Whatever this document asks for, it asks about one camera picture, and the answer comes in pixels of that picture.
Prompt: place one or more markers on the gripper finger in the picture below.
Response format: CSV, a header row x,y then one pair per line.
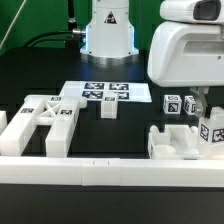
x,y
202,109

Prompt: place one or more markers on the white chair seat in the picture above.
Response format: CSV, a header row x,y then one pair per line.
x,y
176,142

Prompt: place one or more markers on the white tagged cube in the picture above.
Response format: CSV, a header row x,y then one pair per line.
x,y
189,105
172,104

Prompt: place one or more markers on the white chair back frame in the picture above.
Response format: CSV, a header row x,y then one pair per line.
x,y
59,113

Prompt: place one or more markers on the white tagged cube right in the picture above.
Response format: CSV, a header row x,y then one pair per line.
x,y
189,105

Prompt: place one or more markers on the white U-shaped fence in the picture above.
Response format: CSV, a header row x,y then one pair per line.
x,y
207,171

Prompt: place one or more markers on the black vertical pole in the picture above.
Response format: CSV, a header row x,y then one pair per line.
x,y
71,14

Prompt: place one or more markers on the white tagged cube left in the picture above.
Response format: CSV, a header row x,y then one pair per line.
x,y
172,104

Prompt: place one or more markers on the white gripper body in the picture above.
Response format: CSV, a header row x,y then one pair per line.
x,y
187,49

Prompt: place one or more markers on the white marker base plate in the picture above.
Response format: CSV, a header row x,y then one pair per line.
x,y
94,91

